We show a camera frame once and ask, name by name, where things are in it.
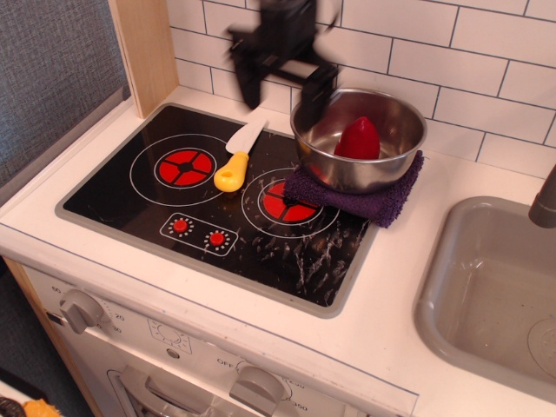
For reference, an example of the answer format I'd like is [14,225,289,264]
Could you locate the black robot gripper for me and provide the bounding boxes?
[228,1,338,130]

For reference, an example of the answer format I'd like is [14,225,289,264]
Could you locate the red toy strawberry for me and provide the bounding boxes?
[334,116,381,160]

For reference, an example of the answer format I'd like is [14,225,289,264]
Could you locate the black toy stove top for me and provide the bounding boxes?
[56,105,378,317]

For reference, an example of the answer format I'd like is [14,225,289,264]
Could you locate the grey left oven knob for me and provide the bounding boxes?
[60,289,104,334]

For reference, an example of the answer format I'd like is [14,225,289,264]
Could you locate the grey oven knob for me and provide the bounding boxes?
[60,289,104,334]
[229,367,285,416]

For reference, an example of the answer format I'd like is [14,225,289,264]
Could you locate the grey right oven knob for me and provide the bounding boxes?
[229,367,285,416]

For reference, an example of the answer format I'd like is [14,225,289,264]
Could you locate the white toy oven front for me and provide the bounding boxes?
[23,268,417,416]

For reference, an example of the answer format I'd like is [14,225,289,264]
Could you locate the stainless steel bowl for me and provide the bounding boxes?
[290,88,427,195]

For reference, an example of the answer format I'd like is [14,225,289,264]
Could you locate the purple folded cloth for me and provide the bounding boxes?
[283,150,425,228]

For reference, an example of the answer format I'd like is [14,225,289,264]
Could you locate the grey toy faucet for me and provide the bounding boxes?
[528,166,556,228]

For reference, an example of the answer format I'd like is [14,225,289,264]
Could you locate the grey toy sink basin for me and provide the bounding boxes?
[415,196,555,402]

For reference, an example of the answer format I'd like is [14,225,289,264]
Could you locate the orange and black plush toy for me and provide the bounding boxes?
[1,397,62,417]

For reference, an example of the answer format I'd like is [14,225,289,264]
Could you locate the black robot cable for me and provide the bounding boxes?
[314,10,342,33]

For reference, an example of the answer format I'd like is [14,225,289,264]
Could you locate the yellow handled toy knife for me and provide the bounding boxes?
[214,119,268,193]

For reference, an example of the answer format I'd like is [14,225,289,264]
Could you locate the light wooden post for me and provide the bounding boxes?
[109,0,179,119]

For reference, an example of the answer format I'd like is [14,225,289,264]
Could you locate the grey oven door handle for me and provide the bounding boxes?
[119,367,242,416]

